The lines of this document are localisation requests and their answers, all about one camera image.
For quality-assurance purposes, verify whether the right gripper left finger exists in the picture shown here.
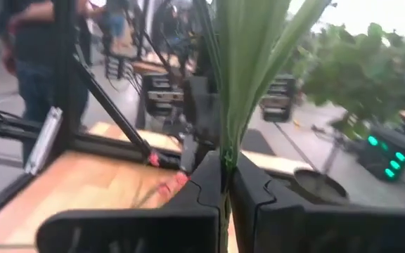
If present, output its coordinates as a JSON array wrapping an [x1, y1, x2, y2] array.
[[35, 150, 224, 253]]

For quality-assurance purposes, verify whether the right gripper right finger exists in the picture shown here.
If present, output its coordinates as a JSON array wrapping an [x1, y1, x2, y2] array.
[[230, 153, 405, 253]]

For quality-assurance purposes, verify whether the pink flower bunch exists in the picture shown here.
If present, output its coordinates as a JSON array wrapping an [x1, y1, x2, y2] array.
[[130, 153, 191, 208]]

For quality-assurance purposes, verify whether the white flower bunch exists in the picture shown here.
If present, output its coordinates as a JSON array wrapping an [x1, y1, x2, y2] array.
[[197, 0, 333, 253]]

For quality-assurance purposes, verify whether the black robot with green lights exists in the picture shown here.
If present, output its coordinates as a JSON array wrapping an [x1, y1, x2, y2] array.
[[355, 124, 405, 183]]

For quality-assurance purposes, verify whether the black equipment rack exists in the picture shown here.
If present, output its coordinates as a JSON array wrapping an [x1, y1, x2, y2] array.
[[258, 73, 297, 123], [141, 72, 186, 119]]

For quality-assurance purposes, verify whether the green plant in black pot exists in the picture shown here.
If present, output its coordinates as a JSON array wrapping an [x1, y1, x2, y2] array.
[[292, 22, 405, 207]]

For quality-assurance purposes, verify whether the person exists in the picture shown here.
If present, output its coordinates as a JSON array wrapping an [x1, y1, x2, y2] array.
[[98, 0, 135, 57], [0, 0, 94, 166], [151, 0, 193, 67]]

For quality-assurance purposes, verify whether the silver aluminium bracket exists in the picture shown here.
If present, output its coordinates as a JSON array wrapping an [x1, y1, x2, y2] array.
[[24, 106, 64, 176]]

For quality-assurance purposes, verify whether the black metal table frame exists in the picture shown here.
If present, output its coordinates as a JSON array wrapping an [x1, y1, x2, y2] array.
[[0, 0, 189, 229]]

